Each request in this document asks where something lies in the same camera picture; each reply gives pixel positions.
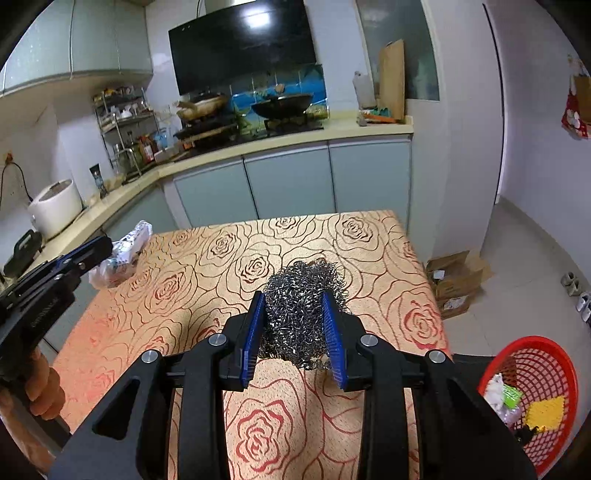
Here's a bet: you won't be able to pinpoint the translucent plastic jug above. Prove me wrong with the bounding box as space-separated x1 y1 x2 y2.
353 70 378 110

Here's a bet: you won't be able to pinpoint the grey base cabinets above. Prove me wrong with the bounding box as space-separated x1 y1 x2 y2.
46 136 413 324

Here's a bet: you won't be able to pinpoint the black range hood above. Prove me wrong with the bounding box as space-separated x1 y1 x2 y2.
167 0 319 96

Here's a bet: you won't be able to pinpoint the beige kitchen countertop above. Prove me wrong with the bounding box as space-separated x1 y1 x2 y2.
0 113 414 296

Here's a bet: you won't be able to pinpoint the person's left hand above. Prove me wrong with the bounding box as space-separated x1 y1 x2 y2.
21 348 66 419

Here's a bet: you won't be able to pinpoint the orange kitchen tool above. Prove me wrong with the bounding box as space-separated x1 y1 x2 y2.
358 107 400 127

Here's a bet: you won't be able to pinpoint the beige pair of shoes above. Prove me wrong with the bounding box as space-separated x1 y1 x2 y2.
561 271 584 296

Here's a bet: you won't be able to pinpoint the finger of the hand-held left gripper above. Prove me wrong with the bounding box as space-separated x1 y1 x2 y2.
9 261 89 302
61 236 114 269

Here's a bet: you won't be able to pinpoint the white rice cooker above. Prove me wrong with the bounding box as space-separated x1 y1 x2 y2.
28 179 84 240

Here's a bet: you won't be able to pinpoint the wooden cutting board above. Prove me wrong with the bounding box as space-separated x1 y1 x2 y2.
379 39 406 120

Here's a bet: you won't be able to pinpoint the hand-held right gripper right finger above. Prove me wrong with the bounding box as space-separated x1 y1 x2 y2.
322 291 541 480

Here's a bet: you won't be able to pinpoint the white crumpled plastic bag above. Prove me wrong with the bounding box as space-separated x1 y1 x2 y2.
482 374 509 407

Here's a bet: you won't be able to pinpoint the blue picture backsplash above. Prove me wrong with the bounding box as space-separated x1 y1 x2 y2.
228 65 329 126

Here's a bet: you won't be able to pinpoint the clear plastic bag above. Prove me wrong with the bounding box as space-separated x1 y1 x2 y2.
88 256 140 291

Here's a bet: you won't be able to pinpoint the cardboard box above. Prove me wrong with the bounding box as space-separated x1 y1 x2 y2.
425 250 493 320

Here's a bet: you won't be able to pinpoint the large yellow foam net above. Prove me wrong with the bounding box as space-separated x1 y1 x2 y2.
524 396 567 433

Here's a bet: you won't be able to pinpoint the dark standing packet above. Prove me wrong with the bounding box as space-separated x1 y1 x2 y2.
89 164 108 199

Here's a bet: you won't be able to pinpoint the metal spice rack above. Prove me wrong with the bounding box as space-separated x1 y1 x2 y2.
92 85 160 179

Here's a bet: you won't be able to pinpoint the golden pan with lid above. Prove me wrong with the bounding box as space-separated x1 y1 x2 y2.
175 92 230 123

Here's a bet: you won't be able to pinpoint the black gas stove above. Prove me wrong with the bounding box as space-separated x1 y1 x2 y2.
173 115 324 149

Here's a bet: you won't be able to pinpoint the person's left forearm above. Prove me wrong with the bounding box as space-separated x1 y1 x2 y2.
0 385 51 476

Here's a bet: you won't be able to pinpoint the black wok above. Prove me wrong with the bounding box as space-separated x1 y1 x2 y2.
250 92 315 120

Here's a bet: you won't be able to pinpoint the green snack packet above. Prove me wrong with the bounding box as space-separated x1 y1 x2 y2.
501 385 525 409

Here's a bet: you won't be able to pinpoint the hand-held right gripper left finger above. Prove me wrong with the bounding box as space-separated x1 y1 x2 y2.
48 291 267 480

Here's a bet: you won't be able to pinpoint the red plastic mesh basket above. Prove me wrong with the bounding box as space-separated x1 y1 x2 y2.
478 336 581 479

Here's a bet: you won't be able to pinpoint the frosted glass window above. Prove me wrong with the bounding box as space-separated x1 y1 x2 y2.
355 0 441 102

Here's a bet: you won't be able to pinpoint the red hanging decoration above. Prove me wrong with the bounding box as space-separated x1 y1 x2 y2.
561 54 591 140

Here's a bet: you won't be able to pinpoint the steel wool scourer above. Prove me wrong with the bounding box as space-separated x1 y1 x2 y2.
257 258 354 370

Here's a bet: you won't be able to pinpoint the grey upper kitchen cabinets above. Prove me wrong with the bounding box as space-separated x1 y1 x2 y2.
2 0 154 96

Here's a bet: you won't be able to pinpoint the rose patterned tablecloth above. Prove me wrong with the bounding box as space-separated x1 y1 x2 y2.
44 210 454 480

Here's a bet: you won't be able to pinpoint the black countertop appliance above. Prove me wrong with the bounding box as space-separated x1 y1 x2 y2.
2 230 45 280

